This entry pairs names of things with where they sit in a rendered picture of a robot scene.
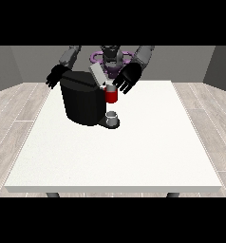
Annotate black coffee machine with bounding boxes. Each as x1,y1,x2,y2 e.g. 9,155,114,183
59,69,121,129

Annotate red pod holder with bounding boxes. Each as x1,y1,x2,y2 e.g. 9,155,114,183
104,88,119,104

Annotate small grey coffee pod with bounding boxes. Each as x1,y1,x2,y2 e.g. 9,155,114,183
105,80,116,91

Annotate pale grey machine lid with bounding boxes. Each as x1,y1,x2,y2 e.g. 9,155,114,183
87,62,108,88

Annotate small grey cup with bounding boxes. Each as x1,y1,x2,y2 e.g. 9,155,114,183
104,110,120,126

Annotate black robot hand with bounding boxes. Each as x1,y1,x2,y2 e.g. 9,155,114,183
45,64,72,90
112,62,143,95

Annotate grey robot trunk purple rings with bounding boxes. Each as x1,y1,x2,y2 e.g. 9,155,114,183
89,46,134,79

